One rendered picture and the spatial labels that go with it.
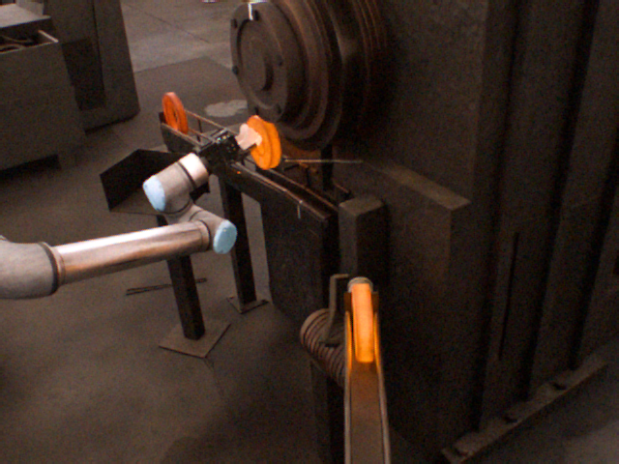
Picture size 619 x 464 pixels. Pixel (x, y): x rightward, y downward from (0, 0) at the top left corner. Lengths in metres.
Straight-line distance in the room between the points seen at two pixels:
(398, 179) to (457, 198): 0.16
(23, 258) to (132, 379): 1.03
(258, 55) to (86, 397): 1.36
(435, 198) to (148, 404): 1.26
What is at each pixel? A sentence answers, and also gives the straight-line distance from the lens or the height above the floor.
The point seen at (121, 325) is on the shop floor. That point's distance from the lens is 2.51.
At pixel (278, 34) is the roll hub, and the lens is 1.36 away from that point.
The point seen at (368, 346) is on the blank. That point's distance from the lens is 1.18.
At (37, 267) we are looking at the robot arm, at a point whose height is 0.86.
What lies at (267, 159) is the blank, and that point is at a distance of 1.74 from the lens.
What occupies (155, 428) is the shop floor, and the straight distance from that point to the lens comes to 2.08.
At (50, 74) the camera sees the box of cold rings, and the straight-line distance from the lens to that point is 3.79.
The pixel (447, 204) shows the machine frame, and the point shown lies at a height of 0.87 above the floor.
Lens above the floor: 1.52
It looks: 32 degrees down
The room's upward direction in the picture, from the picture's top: 4 degrees counter-clockwise
